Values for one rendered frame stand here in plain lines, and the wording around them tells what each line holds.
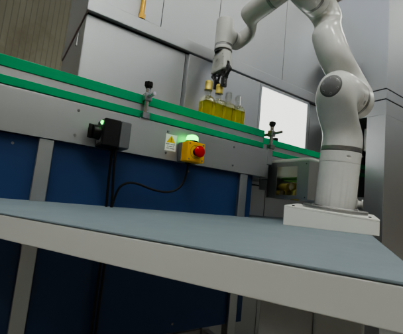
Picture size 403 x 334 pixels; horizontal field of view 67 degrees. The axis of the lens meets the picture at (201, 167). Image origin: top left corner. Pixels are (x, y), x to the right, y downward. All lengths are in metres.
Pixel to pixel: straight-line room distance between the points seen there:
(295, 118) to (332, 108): 0.99
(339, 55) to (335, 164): 0.36
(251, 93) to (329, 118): 0.79
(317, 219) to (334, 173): 0.16
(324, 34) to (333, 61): 0.10
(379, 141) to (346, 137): 1.08
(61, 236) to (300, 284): 0.27
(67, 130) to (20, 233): 0.55
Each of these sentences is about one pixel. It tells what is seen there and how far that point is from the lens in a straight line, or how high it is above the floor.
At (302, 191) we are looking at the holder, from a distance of 1.28.
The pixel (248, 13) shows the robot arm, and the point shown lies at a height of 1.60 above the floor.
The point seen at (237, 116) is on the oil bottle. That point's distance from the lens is 1.45.
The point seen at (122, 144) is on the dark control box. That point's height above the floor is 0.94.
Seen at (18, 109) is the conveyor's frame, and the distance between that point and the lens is 0.97.
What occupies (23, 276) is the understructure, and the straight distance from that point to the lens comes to 0.99.
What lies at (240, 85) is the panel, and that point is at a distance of 1.70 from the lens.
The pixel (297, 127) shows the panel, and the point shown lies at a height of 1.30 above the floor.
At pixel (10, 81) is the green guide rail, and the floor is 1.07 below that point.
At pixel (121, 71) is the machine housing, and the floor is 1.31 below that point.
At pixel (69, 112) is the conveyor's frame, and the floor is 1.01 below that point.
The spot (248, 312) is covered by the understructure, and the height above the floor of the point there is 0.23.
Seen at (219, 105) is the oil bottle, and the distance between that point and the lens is 1.39.
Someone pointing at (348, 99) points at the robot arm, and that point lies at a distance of 0.99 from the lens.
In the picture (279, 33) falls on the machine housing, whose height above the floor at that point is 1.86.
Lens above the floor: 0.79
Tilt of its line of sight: 7 degrees up
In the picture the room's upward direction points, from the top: 6 degrees clockwise
